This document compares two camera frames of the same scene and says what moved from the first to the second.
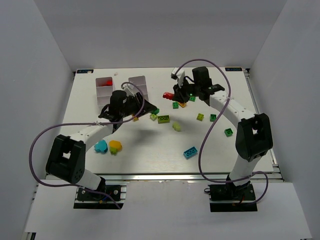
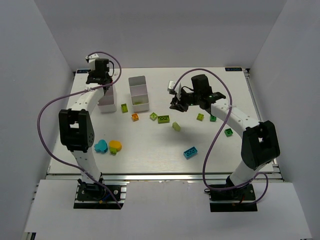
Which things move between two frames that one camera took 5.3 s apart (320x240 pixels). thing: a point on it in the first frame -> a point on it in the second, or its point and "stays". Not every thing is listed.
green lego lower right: x=228 y=132 stays
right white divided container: x=139 y=81 stays
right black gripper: x=179 y=93 -> x=183 y=100
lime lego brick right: x=200 y=117 stays
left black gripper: x=139 y=104 -> x=108 y=86
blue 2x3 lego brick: x=190 y=153 stays
